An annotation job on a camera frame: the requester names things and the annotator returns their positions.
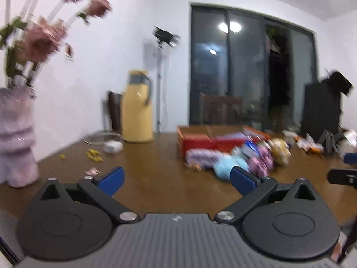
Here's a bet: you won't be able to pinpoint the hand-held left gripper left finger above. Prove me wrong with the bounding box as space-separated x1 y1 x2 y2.
40 166 140 224

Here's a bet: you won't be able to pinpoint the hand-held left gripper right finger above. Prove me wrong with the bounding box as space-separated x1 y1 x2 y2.
213 166 317 225

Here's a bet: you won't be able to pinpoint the purple satin scrunchie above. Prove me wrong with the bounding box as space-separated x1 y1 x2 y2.
248 144 274 177

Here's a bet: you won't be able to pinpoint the red cardboard box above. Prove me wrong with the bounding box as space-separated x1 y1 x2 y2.
176 125 270 159

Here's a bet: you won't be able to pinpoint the light blue soft toy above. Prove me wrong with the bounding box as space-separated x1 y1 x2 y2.
213 156 249 179

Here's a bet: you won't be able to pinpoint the scattered yellow small pieces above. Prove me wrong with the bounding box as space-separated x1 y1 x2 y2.
58 149 104 162

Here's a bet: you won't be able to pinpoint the blue tissue packet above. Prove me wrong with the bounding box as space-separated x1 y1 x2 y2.
240 141 260 157

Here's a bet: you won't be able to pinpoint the white charger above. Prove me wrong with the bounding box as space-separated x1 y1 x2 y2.
103 140 124 154

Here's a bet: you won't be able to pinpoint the orange and white wrapper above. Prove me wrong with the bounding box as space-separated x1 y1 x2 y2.
296 135 325 154

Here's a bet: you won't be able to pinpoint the glass bowl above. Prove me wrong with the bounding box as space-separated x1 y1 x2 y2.
84 131 125 147

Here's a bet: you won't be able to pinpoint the purple and white packet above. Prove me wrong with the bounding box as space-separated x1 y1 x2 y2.
185 149 221 171

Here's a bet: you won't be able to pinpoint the yellow plush toy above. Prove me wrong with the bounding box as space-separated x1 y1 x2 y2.
269 138 291 166

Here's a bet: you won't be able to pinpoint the black bag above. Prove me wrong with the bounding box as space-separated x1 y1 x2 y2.
301 81 342 138

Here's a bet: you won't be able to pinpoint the dark wooden chair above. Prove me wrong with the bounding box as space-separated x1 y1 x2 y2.
108 91 125 134
199 93 244 126

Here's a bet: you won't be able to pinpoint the yellow thermos jug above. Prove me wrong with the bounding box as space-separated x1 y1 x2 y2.
122 70 154 143

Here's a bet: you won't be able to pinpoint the black fluffy object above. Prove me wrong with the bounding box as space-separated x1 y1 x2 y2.
321 71 355 98

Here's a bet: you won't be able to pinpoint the pink fuzzy vase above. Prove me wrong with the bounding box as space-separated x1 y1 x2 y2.
0 86 39 188

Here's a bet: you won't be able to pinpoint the dark glass sliding door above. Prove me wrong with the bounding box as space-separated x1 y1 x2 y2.
190 3 318 133

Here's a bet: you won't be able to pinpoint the light stand with black head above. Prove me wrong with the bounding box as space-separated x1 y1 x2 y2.
153 26 182 133

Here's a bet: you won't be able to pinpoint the bunch of pink flowers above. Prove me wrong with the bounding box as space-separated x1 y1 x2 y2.
0 0 113 90

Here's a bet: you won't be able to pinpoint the black and white cable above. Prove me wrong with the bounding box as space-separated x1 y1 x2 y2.
315 130 343 154

